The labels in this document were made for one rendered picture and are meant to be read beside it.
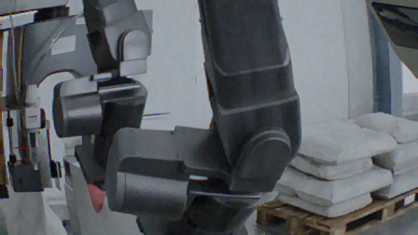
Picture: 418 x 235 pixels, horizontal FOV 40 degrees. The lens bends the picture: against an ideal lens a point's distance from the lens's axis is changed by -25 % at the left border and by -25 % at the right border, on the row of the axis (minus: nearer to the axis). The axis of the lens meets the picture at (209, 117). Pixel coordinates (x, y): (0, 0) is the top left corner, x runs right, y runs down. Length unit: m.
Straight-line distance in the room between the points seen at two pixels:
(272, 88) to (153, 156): 0.10
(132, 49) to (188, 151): 0.28
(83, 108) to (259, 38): 0.36
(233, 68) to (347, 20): 6.30
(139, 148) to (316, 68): 5.96
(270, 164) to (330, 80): 6.08
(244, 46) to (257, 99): 0.04
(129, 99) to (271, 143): 0.34
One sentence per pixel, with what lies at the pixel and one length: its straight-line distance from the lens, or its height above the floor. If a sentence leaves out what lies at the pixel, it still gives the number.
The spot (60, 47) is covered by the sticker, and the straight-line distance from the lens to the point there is 1.20.
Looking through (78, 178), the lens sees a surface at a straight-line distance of 1.14.
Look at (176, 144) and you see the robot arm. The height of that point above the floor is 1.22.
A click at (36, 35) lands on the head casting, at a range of 1.19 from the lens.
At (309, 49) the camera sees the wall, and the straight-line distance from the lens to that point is 6.42.
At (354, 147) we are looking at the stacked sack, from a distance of 3.77.
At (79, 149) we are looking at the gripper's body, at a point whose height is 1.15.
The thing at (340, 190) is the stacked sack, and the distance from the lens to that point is 3.76.
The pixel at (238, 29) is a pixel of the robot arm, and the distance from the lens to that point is 0.48.
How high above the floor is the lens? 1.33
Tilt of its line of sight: 9 degrees down
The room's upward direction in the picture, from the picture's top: 1 degrees counter-clockwise
